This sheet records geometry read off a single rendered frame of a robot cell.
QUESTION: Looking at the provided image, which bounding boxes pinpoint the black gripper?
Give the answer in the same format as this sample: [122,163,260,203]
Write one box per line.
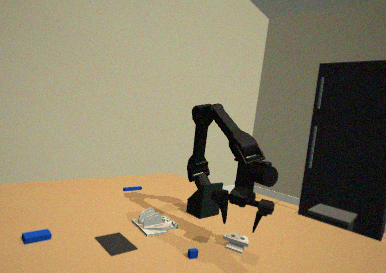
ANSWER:
[211,177,275,233]

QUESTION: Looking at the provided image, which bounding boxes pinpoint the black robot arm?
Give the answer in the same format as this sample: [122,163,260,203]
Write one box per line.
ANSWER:
[187,104,278,208]

